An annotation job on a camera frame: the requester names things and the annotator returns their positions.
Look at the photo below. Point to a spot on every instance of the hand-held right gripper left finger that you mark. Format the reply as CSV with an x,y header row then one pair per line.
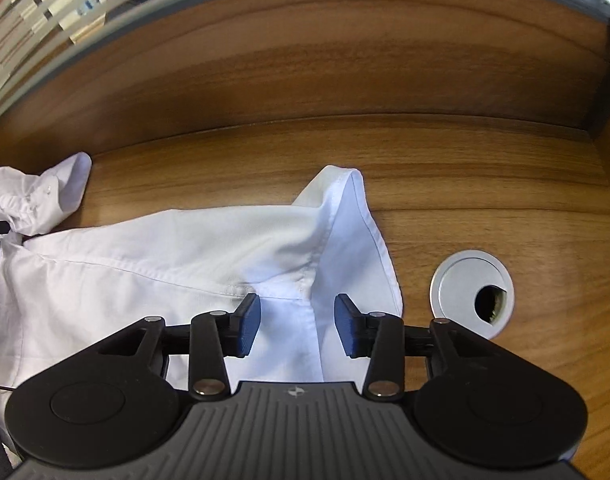
x,y
250,325

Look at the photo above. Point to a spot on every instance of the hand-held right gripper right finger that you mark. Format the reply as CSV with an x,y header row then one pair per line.
x,y
346,327

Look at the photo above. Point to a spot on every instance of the white button-up shirt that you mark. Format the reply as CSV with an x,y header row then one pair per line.
x,y
135,260

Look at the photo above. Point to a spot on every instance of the long frosted striped glass partition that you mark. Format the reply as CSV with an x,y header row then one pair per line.
x,y
35,20

